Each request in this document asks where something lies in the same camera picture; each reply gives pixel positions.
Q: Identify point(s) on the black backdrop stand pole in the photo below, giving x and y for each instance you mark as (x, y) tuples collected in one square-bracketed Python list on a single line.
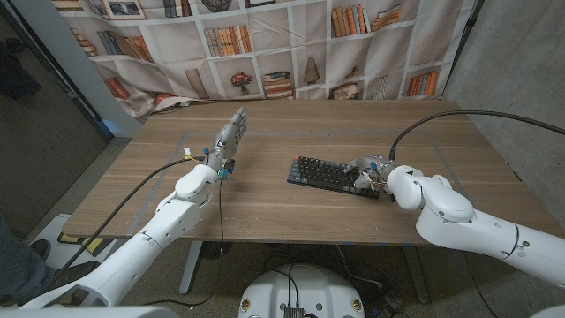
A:
[(463, 48)]

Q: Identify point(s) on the person's leg in jeans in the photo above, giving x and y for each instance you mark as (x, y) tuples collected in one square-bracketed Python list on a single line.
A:
[(17, 265)]

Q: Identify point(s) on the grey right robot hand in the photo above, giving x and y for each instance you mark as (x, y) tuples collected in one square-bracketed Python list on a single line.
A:
[(375, 168)]

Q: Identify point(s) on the grey table leg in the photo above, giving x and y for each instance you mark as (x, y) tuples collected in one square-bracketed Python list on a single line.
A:
[(415, 274)]

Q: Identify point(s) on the black shoe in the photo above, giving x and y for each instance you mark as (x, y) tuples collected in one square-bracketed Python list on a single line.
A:
[(77, 271), (39, 249)]

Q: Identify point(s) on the black keyboard with red keys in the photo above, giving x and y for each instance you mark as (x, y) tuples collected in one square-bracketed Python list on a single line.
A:
[(322, 174)]

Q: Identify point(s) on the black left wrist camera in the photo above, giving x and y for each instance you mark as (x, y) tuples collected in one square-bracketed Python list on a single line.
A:
[(228, 167)]

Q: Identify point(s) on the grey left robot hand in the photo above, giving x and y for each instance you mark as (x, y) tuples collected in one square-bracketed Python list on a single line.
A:
[(229, 139)]

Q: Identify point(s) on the yellow and black floor item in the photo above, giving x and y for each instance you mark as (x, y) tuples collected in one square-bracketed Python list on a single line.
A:
[(95, 245)]

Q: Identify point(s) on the printed bookshelf backdrop cloth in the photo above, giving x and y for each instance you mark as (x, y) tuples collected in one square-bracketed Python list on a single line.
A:
[(273, 66)]

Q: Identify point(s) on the white floor platform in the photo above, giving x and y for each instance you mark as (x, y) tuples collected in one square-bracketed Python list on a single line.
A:
[(53, 225)]

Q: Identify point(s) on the power strip on floor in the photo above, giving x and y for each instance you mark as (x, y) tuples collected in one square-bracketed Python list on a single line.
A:
[(388, 302)]

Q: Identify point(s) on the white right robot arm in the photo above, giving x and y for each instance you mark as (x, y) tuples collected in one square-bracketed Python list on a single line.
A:
[(463, 221)]

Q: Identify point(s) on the white table leg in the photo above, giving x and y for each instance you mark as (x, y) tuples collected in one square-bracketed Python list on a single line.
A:
[(190, 269)]

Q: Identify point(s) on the black round floor object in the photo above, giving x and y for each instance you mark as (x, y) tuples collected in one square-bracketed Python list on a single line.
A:
[(216, 249)]

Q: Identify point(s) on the small black torso box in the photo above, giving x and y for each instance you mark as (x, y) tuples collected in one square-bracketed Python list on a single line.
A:
[(293, 312)]

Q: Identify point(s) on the white robot torso base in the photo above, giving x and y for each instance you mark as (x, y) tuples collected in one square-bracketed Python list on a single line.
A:
[(304, 287)]

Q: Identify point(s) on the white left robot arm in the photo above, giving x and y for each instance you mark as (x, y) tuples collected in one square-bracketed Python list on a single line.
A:
[(163, 225)]

